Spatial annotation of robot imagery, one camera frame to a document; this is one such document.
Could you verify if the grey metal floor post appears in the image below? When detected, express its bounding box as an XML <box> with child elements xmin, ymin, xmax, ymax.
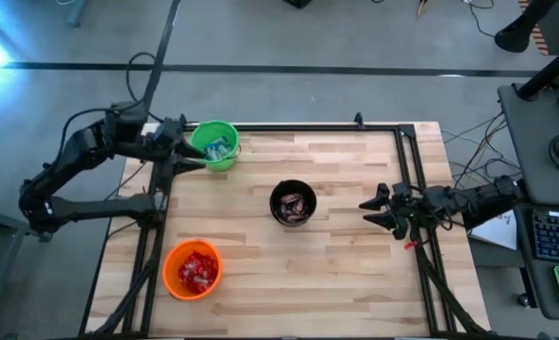
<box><xmin>66</xmin><ymin>0</ymin><xmax>90</xmax><ymax>28</ymax></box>

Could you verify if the green plastic face bucket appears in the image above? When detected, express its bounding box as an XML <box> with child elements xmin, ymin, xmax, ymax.
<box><xmin>188</xmin><ymin>119</ymin><xmax>242</xmax><ymax>173</ymax></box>

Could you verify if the black backlit keyboard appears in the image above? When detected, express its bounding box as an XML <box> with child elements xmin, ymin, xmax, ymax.
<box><xmin>532</xmin><ymin>210</ymin><xmax>559</xmax><ymax>264</ymax></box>

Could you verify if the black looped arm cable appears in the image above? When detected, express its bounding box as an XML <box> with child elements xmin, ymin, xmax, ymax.
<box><xmin>125</xmin><ymin>51</ymin><xmax>167</xmax><ymax>125</ymax></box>

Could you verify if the black diagonal pole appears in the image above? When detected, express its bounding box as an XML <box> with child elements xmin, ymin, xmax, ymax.
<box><xmin>515</xmin><ymin>37</ymin><xmax>559</xmax><ymax>101</ymax></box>

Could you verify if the orange plastic bucket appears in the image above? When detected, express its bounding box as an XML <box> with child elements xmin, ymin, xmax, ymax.
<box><xmin>161</xmin><ymin>238</ymin><xmax>224</xmax><ymax>302</ymax></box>

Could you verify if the black plastic bucket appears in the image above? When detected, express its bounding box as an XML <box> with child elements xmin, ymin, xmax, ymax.
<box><xmin>268</xmin><ymin>178</ymin><xmax>318</xmax><ymax>229</ymax></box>

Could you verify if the dark grey desk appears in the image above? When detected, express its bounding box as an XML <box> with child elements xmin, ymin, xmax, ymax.
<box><xmin>496</xmin><ymin>82</ymin><xmax>559</xmax><ymax>323</ymax></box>

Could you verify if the black aluminium table frame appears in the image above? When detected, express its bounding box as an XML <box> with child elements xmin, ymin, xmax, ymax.
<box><xmin>78</xmin><ymin>112</ymin><xmax>488</xmax><ymax>340</ymax></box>

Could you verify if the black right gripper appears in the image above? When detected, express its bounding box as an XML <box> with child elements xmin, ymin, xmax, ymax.
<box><xmin>358</xmin><ymin>183</ymin><xmax>426</xmax><ymax>241</ymax></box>

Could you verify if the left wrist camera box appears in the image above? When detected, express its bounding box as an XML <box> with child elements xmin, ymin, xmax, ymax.
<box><xmin>154</xmin><ymin>117</ymin><xmax>187</xmax><ymax>143</ymax></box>

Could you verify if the person's leg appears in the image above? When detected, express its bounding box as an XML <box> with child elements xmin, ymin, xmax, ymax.
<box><xmin>494</xmin><ymin>0</ymin><xmax>559</xmax><ymax>54</ymax></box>

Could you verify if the white paper sheet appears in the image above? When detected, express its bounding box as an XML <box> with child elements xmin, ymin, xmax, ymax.
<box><xmin>470</xmin><ymin>210</ymin><xmax>518</xmax><ymax>250</ymax></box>

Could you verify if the black floor cable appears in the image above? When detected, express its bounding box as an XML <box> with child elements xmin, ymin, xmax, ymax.
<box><xmin>451</xmin><ymin>117</ymin><xmax>521</xmax><ymax>190</ymax></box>
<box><xmin>463</xmin><ymin>0</ymin><xmax>498</xmax><ymax>39</ymax></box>
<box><xmin>442</xmin><ymin>111</ymin><xmax>510</xmax><ymax>143</ymax></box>

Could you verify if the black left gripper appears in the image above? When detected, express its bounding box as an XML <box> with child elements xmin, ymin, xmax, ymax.
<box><xmin>152</xmin><ymin>140</ymin><xmax>208</xmax><ymax>177</ymax></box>

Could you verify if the grey metal cart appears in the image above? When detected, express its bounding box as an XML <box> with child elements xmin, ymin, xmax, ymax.
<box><xmin>0</xmin><ymin>188</ymin><xmax>55</xmax><ymax>340</ymax></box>

